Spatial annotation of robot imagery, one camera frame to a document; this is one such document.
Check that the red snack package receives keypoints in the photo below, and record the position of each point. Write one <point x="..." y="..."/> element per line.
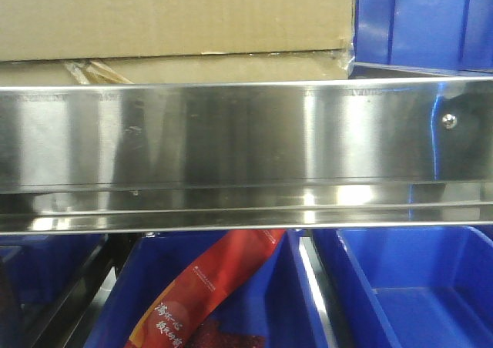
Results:
<point x="177" y="312"/>

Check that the blue bin lower left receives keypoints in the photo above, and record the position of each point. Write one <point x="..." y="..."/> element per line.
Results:
<point x="47" y="284"/>

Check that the blue bin lower middle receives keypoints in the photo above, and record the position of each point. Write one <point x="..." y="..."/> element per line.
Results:
<point x="274" y="308"/>

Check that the blue bin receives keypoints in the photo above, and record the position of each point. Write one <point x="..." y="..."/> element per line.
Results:
<point x="412" y="287"/>
<point x="434" y="34"/>
<point x="274" y="308"/>
<point x="47" y="284"/>

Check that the blue bin lower right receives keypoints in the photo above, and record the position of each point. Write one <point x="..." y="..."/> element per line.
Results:
<point x="412" y="287"/>

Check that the blue bin upper right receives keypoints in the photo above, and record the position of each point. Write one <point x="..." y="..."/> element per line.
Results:
<point x="434" y="34"/>

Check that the steel bolt on rail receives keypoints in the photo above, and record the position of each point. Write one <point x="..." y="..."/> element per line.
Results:
<point x="449" y="121"/>

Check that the stainless steel shelf rail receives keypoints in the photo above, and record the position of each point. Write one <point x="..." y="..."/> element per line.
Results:
<point x="145" y="158"/>

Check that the brown cardboard carton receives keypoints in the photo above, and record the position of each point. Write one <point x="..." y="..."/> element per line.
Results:
<point x="70" y="42"/>

